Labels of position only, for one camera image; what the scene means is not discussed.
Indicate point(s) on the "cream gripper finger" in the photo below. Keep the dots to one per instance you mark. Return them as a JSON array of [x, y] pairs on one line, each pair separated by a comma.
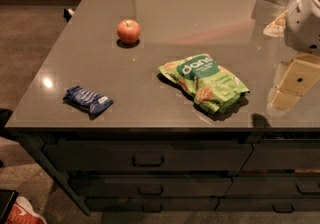
[[299, 75]]

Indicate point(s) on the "blue rxbar blueberry wrapper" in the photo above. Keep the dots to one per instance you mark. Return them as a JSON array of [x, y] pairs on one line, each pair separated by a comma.
[[92, 102]]

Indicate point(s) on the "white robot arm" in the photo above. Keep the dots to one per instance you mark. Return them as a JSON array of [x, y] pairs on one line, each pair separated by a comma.
[[301, 33]]

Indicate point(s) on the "red apple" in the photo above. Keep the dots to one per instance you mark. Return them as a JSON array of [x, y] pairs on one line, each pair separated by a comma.
[[128, 31]]

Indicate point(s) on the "green chip bag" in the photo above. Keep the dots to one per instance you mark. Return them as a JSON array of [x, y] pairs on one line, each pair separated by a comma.
[[212, 87]]

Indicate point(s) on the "dark drawer cabinet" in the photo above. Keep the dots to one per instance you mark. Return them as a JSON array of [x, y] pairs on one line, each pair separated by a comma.
[[179, 172]]

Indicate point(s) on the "small black white object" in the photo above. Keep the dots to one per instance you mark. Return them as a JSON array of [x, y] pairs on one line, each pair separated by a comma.
[[68, 13]]

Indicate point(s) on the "orange sneaker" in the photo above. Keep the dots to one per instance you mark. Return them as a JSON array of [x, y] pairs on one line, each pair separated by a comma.
[[22, 212]]

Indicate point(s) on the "black box on floor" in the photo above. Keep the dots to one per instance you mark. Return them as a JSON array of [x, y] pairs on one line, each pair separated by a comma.
[[7, 199]]

